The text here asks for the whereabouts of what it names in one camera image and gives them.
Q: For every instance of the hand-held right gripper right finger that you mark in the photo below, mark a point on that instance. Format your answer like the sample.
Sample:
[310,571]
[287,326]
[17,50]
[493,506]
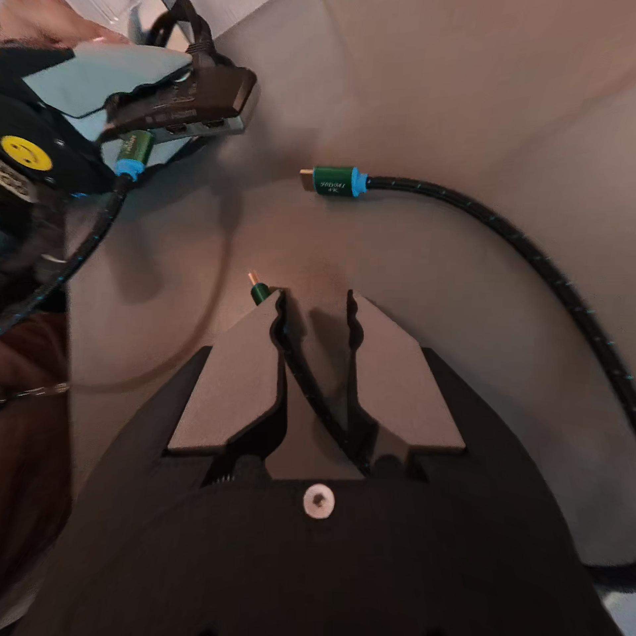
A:
[397,387]

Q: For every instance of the black silver HDMI switch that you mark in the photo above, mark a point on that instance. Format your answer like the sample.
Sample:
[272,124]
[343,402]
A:
[218,94]

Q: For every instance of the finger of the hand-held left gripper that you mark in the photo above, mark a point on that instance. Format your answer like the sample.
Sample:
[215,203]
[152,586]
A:
[99,74]
[92,126]

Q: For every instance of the person's left forearm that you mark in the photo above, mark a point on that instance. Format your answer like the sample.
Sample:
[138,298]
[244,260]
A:
[30,447]

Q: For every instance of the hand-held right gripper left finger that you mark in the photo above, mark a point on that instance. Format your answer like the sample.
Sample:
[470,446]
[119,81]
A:
[233,387]

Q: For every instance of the person's left hand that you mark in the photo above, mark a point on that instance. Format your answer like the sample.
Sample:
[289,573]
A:
[44,25]

